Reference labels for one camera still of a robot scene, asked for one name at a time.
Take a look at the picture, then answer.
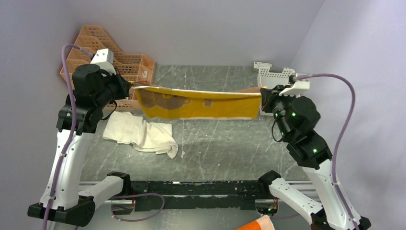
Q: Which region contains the yellow brown bear towel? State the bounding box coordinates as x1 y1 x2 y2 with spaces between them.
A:
134 85 261 120

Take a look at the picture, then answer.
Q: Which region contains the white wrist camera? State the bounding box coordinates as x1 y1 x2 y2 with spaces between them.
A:
90 48 114 70
279 75 310 96

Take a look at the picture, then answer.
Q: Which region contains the white towel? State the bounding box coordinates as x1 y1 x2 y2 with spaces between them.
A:
102 112 179 159

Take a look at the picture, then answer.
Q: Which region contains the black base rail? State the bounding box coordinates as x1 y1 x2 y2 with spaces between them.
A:
112 180 274 212

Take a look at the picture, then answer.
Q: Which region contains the orange plastic file rack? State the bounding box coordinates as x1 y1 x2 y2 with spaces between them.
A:
67 25 155 111

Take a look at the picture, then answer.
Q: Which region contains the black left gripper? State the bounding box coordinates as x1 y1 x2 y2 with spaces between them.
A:
97 67 132 108

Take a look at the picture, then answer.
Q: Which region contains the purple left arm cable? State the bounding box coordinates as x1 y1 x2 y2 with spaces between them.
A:
41 44 96 230

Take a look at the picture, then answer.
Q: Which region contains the white plastic basket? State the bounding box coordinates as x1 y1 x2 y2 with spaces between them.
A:
257 62 300 116

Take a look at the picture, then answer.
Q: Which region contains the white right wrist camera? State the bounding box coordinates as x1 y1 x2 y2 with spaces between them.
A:
279 75 310 96

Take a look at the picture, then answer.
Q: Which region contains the small white red box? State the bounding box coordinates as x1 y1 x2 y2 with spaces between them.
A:
253 61 263 71

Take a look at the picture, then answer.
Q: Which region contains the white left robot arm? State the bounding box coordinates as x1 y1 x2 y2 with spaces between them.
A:
27 62 133 229

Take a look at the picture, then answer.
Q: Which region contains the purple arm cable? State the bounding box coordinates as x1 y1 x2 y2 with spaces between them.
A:
41 44 96 230
293 73 361 230

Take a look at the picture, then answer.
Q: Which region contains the orange white striped object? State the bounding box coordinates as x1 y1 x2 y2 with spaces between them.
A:
237 215 275 230

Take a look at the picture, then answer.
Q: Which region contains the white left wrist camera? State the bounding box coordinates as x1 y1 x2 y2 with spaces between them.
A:
90 48 114 70

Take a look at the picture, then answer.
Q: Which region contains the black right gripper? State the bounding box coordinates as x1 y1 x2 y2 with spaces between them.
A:
260 83 297 138

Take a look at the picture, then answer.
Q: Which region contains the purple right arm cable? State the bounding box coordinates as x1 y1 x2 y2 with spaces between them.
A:
293 73 361 230

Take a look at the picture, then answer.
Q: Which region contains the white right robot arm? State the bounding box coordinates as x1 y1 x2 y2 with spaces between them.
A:
258 85 372 230

